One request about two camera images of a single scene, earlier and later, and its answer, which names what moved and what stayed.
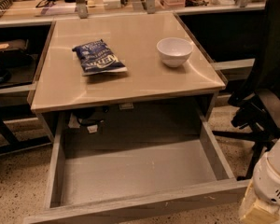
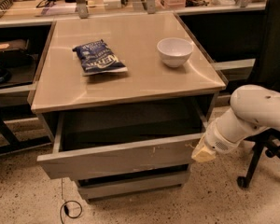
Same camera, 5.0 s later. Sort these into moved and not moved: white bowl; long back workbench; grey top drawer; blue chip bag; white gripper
Moved: grey top drawer; white gripper
Not moved: blue chip bag; long back workbench; white bowl
